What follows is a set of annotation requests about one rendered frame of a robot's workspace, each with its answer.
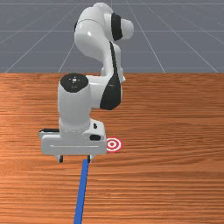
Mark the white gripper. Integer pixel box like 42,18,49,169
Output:
38,117,109,164

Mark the long blue stick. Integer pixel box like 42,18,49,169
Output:
73,158,90,224

